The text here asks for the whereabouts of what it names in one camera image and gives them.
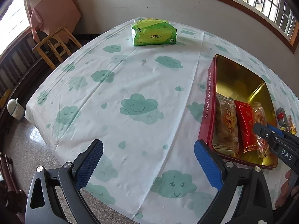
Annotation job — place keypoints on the pink red snack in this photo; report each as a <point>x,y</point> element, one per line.
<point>281,117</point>

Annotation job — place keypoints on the person's right hand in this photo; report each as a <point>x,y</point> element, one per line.
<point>285,190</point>

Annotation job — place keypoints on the side window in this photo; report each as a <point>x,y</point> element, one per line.
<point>14,22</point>

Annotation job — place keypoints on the red snack packet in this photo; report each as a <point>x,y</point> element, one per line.
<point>245,125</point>

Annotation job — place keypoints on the green tissue pack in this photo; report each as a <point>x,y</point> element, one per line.
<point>149,31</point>

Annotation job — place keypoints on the wooden stool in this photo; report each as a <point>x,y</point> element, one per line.
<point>56,45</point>

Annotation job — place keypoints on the dark wooden bench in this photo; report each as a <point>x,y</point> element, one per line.
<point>20,66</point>

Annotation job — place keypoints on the orange snack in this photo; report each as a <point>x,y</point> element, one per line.
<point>290,126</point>

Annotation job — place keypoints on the cloud-print white tablecloth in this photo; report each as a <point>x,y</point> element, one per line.
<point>145,103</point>

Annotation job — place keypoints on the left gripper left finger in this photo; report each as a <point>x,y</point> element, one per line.
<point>43,205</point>

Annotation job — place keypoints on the brown fried snack packet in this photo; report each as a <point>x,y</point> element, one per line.
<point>226,137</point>

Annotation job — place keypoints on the small white trash bin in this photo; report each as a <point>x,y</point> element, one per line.
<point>15,109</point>

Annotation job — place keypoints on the clear fried twist snack packet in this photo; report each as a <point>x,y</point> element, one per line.
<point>259,120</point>

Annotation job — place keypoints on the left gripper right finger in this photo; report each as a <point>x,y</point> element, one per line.
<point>254,204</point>

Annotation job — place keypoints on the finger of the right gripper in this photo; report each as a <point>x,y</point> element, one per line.
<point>279,132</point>
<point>264,132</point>

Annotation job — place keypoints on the pink cloth on furniture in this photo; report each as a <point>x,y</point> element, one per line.
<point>49,15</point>

